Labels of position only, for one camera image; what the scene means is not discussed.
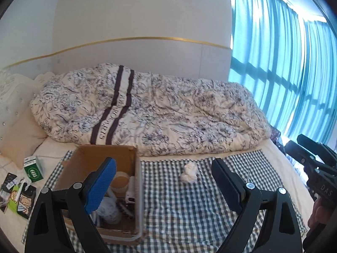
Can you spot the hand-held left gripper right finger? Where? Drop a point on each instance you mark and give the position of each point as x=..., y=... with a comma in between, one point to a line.
x=226, y=187

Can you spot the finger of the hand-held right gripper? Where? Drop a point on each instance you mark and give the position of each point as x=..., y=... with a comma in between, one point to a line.
x=318, y=147
x=302, y=155

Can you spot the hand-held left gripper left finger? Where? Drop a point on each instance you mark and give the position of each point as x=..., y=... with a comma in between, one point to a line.
x=102, y=187

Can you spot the beige tape roll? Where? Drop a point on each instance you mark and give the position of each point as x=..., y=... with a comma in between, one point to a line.
x=119, y=183

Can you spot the white plastic bottle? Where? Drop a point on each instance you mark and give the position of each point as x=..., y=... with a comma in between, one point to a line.
x=131, y=187

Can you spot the black ribbed object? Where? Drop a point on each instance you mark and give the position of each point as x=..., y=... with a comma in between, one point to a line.
x=125, y=208

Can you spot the brown cardboard box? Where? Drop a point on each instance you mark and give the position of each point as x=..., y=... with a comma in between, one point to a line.
x=105, y=151

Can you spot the person's right hand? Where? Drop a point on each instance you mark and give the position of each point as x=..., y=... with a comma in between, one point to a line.
x=317, y=213

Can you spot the dark patterned cloth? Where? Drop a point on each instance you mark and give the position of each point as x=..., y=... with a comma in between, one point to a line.
x=276, y=137

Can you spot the crumpled white tissue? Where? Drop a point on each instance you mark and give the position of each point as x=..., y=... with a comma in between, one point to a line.
x=189, y=174

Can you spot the green checked cloth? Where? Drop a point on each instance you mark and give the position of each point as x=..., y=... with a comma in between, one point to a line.
x=171, y=203

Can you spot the green white carton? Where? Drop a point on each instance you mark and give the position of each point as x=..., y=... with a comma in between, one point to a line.
x=33, y=172

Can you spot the floral printed duvet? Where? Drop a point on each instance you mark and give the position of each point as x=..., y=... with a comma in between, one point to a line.
x=171, y=110

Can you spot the small black box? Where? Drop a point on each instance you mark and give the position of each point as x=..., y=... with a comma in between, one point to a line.
x=8, y=183

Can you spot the cream pillow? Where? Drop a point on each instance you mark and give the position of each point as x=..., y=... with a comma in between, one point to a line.
x=23, y=134

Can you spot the teal curtain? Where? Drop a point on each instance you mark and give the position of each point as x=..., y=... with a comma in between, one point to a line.
x=276, y=44

